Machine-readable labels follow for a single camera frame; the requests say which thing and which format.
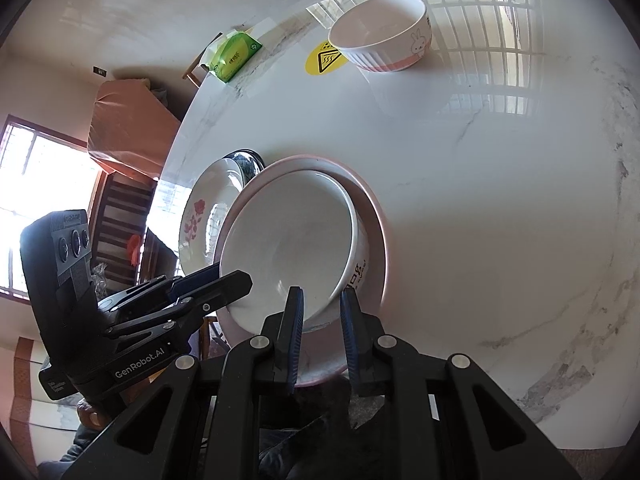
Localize large pink bowl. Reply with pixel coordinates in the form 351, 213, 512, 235
215, 155, 390, 387

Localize white plate with pink roses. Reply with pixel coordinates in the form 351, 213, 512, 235
178, 158, 244, 275

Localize white bowl with blue elephant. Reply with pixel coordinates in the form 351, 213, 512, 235
220, 170, 370, 334

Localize person's left hand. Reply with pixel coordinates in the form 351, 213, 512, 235
77, 399, 111, 431

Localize orange covered furniture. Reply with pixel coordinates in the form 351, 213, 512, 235
87, 79, 180, 183

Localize side window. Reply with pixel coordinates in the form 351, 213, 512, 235
1, 117, 102, 301

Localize light wooden chair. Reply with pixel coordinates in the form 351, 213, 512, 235
181, 32, 222, 89

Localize green tissue pack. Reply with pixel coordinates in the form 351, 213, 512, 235
202, 30, 262, 82

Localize yellow warning sticker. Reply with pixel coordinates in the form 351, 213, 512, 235
305, 41, 348, 76

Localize white bowl with pink rabbit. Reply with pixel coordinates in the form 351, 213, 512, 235
328, 0, 432, 73

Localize black wall switch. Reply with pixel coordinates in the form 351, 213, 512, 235
92, 66, 107, 77

